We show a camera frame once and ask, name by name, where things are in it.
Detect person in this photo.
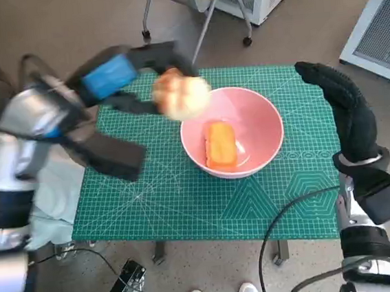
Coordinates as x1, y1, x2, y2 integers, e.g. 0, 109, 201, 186
0, 25, 92, 256

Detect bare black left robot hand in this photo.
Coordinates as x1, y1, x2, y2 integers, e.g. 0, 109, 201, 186
67, 38, 204, 124

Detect green cutting mat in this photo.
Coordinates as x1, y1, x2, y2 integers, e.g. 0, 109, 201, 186
56, 55, 351, 265

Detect thin black floor cable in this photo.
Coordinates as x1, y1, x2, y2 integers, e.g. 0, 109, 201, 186
27, 240, 161, 292

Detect pink bowl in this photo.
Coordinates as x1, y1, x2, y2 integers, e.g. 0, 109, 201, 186
175, 81, 289, 184

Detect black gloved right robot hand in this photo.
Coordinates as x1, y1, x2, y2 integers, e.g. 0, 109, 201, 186
294, 55, 381, 170

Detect grey chair with casters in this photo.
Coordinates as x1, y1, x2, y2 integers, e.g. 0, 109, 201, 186
138, 0, 257, 71

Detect black table leg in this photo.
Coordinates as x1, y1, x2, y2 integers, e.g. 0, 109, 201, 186
270, 238, 292, 267
151, 241, 168, 265

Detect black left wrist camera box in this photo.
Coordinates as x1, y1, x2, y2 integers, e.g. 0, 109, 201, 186
67, 125, 150, 189

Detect long twisted bread loaf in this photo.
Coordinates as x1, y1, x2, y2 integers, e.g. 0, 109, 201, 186
201, 120, 239, 172

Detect round bread bun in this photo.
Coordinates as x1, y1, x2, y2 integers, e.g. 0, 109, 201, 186
149, 64, 214, 124

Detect black metal bracket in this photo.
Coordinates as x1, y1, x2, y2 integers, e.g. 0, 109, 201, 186
87, 257, 150, 292

